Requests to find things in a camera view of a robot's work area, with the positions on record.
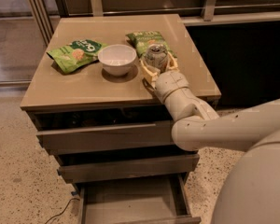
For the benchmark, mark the silver green 7up can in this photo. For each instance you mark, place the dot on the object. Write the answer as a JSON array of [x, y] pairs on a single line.
[[157, 56]]

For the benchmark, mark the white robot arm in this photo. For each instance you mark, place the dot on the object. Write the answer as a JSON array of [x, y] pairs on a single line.
[[251, 191]]

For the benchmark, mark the right green snack bag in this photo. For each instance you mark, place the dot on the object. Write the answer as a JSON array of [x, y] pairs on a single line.
[[142, 40]]

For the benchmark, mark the metal railing frame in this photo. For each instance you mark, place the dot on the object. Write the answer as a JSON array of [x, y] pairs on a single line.
[[193, 12]]

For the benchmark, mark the top grey drawer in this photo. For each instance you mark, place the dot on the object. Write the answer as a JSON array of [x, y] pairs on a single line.
[[105, 138]]

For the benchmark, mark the white bowl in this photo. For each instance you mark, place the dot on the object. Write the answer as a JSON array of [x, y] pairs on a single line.
[[117, 60]]

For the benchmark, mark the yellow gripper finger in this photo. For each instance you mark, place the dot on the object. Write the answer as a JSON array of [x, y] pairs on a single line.
[[172, 63], [150, 73]]

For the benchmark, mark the grey drawer cabinet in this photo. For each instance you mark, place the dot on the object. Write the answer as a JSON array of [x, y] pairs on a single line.
[[91, 97]]

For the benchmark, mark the left green snack bag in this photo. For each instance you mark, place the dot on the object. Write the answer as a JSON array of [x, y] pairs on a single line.
[[76, 54]]

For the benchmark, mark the bottom open grey drawer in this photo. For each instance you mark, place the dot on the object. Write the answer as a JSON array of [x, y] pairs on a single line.
[[146, 200]]

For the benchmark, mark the green snack bag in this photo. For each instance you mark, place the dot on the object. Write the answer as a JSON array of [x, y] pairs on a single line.
[[142, 40], [76, 54]]

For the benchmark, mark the middle grey drawer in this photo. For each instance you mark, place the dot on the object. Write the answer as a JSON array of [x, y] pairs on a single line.
[[165, 165]]

